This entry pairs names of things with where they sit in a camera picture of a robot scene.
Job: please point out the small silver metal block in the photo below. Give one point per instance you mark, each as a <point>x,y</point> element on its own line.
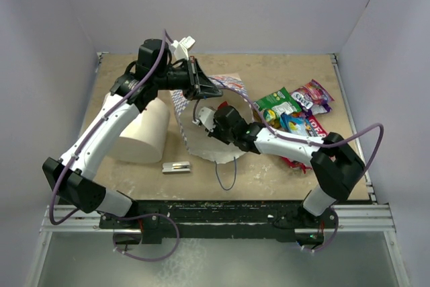
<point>176,167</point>

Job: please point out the orange Fox's candy bag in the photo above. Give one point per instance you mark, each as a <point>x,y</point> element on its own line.
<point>272,118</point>

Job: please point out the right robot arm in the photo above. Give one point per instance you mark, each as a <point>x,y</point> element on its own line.
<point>336,165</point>

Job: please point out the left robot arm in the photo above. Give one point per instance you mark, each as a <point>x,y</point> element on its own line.
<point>161,65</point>

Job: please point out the white paper roll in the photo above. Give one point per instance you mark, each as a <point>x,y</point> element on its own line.
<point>143,140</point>

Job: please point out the purple Fox's berries bag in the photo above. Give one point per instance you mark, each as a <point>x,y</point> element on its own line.
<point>311,94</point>

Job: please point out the aluminium frame rail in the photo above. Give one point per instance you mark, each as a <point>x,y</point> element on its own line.
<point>79,222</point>

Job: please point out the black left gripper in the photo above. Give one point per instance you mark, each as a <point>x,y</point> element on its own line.
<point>199,86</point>

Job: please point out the blue checkered paper bag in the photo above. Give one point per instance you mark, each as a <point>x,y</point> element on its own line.
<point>197,140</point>

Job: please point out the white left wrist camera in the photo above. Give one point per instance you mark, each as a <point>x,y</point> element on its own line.
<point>181,48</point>

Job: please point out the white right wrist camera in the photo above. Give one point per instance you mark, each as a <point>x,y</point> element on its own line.
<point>205,118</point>

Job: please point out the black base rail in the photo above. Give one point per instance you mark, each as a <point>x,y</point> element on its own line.
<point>150,221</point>

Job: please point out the pink snack bag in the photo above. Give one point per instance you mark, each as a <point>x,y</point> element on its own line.
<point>321,132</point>

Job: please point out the purple snack packet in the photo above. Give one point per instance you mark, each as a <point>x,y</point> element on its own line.
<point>320,109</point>

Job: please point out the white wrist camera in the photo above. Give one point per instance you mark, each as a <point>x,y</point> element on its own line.
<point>205,118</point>
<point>181,48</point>

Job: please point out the blue snack bag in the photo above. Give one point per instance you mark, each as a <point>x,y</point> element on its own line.
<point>296,125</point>

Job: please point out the red mints packet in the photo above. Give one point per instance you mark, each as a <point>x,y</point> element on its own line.
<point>223,104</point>

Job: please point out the green snack packet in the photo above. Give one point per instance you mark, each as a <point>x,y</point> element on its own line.
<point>279,102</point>

